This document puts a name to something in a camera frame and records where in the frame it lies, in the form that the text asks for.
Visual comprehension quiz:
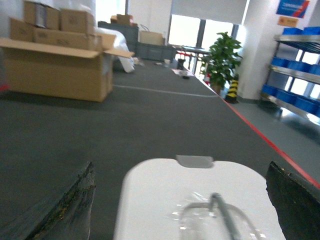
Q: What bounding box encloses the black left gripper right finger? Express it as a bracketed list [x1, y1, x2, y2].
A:
[265, 161, 320, 240]

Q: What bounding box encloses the white plastic box lid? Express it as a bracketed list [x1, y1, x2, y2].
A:
[113, 155, 284, 240]

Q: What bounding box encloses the green potted plant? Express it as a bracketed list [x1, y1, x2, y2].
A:
[200, 32, 242, 95]

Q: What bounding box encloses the steel shelf with blue bins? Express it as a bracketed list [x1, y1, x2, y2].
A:
[258, 26, 320, 125]

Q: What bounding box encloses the large open cardboard box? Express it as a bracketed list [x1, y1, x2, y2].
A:
[0, 32, 136, 103]

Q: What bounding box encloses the yellow black striped cone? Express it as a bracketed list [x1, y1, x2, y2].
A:
[224, 74, 239, 104]

